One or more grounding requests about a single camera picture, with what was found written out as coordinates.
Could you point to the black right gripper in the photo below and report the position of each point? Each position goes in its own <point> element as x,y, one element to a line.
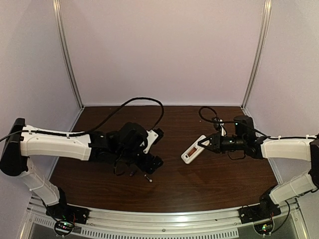
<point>214,143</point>

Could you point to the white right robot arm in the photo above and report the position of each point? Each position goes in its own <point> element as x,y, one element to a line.
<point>259,146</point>

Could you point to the aluminium corner post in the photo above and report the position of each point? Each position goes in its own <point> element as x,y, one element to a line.
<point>65,52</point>
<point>264,28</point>

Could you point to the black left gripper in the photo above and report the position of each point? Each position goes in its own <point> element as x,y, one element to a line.
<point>151,164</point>

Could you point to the left aluminium corner post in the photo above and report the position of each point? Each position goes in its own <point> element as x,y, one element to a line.
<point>65,52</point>

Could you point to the white remote control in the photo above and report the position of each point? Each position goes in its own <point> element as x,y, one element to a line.
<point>193,151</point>

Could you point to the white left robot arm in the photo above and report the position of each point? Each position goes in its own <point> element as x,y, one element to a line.
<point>130,145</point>

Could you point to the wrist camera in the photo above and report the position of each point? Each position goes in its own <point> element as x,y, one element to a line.
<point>153,137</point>
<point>219,126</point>

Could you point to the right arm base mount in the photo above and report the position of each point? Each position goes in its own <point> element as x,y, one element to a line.
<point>266,209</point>

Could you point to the right aluminium corner post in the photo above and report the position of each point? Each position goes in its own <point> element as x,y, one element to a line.
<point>264,28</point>

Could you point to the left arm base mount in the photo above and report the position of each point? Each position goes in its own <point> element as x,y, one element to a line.
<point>66,218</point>

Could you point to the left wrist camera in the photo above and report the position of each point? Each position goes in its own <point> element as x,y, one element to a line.
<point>153,137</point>

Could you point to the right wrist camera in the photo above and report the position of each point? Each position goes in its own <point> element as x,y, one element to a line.
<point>219,126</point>

